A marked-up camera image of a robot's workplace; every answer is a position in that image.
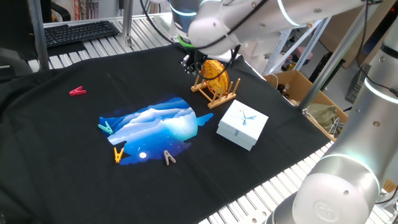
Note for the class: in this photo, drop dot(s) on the teal clothespin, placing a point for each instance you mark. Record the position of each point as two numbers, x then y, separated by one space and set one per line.
107 128

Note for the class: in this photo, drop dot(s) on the open cardboard box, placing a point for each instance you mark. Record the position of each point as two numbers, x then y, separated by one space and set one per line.
298 84

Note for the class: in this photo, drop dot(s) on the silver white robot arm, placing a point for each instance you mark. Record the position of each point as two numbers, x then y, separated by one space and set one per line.
342 186

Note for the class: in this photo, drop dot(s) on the black case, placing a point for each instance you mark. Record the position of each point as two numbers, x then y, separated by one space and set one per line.
323 67

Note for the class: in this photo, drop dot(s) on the black cloth with blue print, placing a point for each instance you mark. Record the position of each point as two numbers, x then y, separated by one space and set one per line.
62 140

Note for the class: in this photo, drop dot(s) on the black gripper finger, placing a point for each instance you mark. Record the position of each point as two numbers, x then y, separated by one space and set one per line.
186 63
198 71

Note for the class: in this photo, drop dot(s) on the large brown cardboard carton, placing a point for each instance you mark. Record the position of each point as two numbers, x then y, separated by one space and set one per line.
342 34

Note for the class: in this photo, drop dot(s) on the orange clothespin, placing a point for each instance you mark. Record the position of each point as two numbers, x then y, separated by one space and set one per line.
117 157

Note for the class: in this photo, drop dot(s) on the grey plastic crate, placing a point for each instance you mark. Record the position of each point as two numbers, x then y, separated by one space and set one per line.
356 87

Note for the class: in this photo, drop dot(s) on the white stand on plate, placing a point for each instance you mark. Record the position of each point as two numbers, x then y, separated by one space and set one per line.
169 25

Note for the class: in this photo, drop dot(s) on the pink box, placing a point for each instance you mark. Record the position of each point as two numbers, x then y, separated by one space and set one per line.
303 53

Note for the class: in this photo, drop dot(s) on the olive cloth bag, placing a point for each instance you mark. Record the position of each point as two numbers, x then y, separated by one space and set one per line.
323 113

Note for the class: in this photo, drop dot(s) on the orange woven basket dish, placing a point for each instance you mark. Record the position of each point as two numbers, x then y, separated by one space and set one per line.
216 77

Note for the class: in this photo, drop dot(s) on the pale blue gift box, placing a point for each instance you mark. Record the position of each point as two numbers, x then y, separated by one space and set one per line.
242 124

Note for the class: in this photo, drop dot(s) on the wooden dish rack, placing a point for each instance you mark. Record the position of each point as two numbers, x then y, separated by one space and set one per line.
221 101

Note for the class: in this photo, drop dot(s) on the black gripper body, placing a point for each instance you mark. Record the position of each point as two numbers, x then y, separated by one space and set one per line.
199 57

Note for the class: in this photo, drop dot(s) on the aluminium frame post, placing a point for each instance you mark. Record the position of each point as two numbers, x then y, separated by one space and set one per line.
329 65
38 37
127 21

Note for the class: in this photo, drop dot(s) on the beige clothespin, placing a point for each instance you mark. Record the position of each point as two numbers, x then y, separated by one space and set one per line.
168 157

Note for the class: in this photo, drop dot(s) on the black keyboard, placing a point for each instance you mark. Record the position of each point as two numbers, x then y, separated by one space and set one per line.
77 32

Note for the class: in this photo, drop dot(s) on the pink clothespin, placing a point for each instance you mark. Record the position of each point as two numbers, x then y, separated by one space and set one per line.
76 91

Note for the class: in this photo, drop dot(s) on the white metal shelf rack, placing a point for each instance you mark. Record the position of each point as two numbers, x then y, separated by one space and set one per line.
281 46

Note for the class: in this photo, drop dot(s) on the black office chair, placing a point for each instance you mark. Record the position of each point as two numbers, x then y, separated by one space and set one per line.
62 12

